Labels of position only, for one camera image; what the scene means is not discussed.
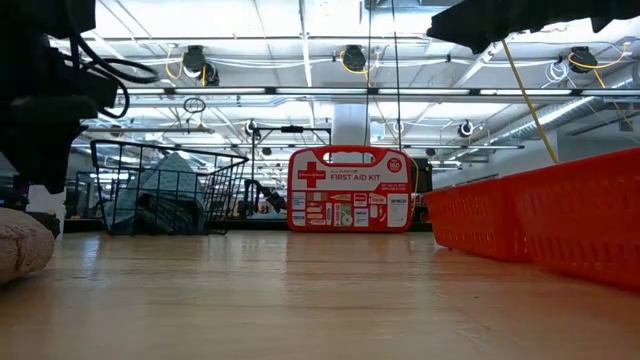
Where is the large red plastic basket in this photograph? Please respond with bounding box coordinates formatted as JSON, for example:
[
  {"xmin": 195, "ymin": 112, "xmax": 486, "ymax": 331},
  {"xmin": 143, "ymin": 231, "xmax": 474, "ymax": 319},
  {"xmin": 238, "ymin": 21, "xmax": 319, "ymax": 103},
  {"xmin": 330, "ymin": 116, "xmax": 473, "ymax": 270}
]
[{"xmin": 514, "ymin": 147, "xmax": 640, "ymax": 294}]

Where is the yellow hanging strap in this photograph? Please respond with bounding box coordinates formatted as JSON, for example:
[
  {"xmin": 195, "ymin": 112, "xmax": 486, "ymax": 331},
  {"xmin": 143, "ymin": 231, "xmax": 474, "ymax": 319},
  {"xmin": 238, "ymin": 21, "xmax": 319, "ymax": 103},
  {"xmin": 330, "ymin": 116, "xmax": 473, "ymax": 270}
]
[{"xmin": 501, "ymin": 39, "xmax": 560, "ymax": 165}]

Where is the red first aid kit case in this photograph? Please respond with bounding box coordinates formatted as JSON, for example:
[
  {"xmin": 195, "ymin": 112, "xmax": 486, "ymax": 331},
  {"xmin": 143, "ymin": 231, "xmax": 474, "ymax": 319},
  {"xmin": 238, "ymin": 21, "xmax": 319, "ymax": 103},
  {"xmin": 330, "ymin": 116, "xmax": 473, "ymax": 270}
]
[{"xmin": 286, "ymin": 144, "xmax": 414, "ymax": 234}]

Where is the white square column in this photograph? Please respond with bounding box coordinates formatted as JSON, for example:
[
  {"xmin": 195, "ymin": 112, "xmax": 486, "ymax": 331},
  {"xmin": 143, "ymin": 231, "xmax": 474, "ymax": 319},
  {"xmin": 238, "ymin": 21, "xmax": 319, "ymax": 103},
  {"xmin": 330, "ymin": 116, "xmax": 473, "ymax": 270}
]
[{"xmin": 331, "ymin": 103, "xmax": 370, "ymax": 149}]

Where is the black metal frame stand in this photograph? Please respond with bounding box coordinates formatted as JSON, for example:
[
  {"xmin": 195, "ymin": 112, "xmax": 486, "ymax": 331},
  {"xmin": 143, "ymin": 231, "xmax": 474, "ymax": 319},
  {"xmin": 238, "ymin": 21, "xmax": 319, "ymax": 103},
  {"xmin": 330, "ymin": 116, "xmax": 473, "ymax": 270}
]
[{"xmin": 251, "ymin": 125, "xmax": 332, "ymax": 224}]

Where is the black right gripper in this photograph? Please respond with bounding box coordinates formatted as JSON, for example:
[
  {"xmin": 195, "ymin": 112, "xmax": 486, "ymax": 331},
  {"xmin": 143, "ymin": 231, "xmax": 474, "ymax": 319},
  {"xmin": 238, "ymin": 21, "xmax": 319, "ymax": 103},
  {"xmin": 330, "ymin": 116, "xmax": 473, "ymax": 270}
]
[{"xmin": 426, "ymin": 0, "xmax": 640, "ymax": 54}]

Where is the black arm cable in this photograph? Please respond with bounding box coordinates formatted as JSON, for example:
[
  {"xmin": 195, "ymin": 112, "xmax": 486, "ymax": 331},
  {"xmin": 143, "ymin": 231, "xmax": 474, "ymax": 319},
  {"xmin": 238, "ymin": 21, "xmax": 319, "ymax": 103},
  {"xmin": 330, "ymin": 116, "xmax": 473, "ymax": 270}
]
[{"xmin": 64, "ymin": 9, "xmax": 161, "ymax": 120}]

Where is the black wire basket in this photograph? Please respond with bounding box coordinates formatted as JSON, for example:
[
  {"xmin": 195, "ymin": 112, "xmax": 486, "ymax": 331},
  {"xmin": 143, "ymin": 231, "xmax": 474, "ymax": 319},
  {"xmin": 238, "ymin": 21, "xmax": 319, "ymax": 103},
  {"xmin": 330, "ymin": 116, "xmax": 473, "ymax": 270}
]
[{"xmin": 89, "ymin": 139, "xmax": 250, "ymax": 236}]

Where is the small red plastic basket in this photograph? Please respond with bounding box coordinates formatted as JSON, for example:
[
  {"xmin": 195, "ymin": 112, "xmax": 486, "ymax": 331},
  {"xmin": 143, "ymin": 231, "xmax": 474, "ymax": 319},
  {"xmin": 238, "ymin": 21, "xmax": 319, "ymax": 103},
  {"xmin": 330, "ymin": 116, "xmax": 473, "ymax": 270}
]
[{"xmin": 423, "ymin": 174, "xmax": 531, "ymax": 264}]

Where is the silver ventilation duct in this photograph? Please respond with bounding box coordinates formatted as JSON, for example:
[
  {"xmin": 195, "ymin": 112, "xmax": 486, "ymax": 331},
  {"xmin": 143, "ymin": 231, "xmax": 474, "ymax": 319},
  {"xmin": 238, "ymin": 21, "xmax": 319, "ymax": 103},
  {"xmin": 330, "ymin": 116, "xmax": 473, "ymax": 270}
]
[{"xmin": 492, "ymin": 94, "xmax": 640, "ymax": 144}]

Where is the black table edge rail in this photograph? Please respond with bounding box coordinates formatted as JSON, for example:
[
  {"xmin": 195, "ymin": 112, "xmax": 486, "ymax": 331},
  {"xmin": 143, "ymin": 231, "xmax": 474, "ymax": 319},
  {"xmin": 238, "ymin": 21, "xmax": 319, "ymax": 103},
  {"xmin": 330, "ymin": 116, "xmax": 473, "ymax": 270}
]
[{"xmin": 63, "ymin": 217, "xmax": 435, "ymax": 234}]

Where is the long ceiling light strip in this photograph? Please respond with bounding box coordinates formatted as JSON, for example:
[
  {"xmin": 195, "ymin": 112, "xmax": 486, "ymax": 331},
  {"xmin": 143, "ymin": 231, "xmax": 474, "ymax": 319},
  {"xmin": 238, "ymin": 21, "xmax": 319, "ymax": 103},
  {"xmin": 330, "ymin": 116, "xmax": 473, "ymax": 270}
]
[{"xmin": 117, "ymin": 87, "xmax": 640, "ymax": 97}]

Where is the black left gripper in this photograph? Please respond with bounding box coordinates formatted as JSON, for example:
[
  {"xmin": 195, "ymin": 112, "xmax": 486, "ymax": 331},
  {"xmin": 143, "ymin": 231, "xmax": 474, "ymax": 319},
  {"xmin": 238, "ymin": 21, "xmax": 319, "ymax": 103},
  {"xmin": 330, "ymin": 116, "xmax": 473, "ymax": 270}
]
[{"xmin": 0, "ymin": 44, "xmax": 121, "ymax": 195}]

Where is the grey-blue cloth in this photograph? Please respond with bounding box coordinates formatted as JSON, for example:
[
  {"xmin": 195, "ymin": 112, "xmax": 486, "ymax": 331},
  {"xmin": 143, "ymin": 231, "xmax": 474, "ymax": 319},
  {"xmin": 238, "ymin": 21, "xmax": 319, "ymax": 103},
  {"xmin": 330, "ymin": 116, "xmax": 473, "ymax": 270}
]
[{"xmin": 103, "ymin": 152, "xmax": 207, "ymax": 235}]

